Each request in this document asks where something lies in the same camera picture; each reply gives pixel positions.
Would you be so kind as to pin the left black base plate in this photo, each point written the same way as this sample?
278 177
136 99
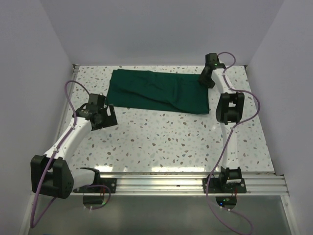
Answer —
103 185

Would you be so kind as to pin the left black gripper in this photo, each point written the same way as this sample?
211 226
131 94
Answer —
110 120

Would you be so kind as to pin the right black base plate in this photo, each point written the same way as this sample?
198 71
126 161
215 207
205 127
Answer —
215 186

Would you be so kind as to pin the dark green surgical cloth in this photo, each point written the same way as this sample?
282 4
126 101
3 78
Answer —
172 92

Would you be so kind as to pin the aluminium rail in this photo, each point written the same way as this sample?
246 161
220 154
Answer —
192 184
62 104

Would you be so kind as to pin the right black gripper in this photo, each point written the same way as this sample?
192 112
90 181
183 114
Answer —
211 83

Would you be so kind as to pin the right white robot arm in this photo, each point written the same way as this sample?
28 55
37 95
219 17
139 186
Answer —
229 112

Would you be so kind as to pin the aluminium front rail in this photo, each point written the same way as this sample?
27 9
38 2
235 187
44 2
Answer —
192 184

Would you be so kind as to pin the aluminium left side rail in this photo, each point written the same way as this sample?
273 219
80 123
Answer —
62 104

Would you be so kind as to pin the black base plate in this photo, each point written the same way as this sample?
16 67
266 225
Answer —
215 186
103 185

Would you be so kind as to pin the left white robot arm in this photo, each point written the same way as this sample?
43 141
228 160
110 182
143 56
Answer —
50 173

